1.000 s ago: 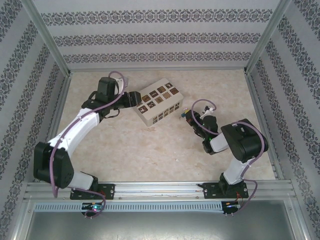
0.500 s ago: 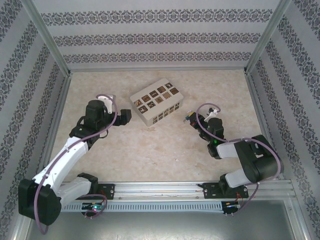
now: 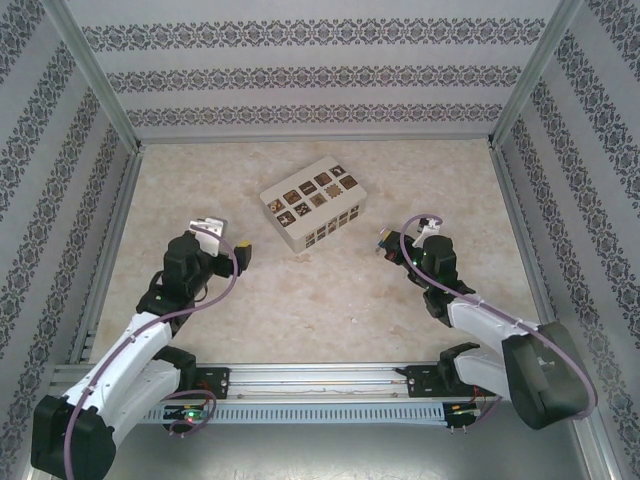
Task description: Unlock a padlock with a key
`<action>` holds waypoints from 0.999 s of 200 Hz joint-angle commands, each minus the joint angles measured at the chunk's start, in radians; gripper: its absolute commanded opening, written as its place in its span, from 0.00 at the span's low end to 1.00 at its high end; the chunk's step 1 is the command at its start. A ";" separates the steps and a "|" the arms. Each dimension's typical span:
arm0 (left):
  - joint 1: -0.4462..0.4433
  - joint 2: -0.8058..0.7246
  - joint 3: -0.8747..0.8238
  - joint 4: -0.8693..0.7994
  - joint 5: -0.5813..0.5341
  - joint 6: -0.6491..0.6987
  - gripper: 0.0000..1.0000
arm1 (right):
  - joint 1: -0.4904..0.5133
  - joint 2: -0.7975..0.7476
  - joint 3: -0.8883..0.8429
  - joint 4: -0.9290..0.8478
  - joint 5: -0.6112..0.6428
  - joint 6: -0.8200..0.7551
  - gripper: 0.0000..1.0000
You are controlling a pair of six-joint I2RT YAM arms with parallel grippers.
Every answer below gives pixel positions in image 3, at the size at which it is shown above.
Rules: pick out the white box with picture tiles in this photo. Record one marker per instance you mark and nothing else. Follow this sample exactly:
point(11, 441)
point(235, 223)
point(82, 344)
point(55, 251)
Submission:
point(315, 195)

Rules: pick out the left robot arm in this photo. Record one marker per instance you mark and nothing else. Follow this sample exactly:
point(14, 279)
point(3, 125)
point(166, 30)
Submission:
point(125, 360)

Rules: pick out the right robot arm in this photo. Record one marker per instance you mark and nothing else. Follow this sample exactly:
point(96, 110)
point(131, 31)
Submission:
point(540, 380)

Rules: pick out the circuit board with green light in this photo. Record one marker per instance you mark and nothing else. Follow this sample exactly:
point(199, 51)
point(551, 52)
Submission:
point(192, 414)

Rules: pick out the circuit board with black connectors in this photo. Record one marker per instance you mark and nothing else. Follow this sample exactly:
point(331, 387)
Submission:
point(462, 411)

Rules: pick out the grey metal panel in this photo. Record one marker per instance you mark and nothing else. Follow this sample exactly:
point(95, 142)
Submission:
point(320, 455)

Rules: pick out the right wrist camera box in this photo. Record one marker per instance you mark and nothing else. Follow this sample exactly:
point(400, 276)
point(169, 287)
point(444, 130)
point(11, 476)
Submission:
point(427, 232)

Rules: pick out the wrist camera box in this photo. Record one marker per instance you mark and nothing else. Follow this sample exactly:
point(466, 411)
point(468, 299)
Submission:
point(427, 232)
point(210, 232)

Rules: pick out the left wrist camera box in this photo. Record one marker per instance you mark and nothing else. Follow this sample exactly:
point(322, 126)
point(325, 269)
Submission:
point(210, 232)

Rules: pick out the aluminium table edge rail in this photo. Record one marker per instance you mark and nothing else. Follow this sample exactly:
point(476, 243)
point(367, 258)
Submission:
point(116, 225)
point(521, 225)
point(315, 140)

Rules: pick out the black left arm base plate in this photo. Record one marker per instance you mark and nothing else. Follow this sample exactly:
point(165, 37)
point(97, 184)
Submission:
point(217, 380)

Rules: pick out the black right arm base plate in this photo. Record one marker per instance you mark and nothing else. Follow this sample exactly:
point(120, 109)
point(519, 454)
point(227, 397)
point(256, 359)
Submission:
point(415, 380)

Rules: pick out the aluminium mounting rail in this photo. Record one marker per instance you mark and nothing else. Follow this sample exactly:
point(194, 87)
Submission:
point(310, 380)

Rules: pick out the aluminium frame post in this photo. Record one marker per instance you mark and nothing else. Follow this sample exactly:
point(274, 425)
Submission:
point(532, 75)
point(95, 75)
point(595, 450)

